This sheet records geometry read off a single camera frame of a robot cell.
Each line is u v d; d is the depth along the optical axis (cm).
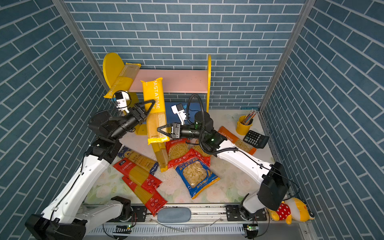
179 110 59
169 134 60
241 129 102
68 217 39
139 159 91
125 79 78
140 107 54
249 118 99
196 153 89
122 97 56
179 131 56
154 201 75
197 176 83
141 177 82
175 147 93
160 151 94
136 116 53
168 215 71
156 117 61
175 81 78
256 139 102
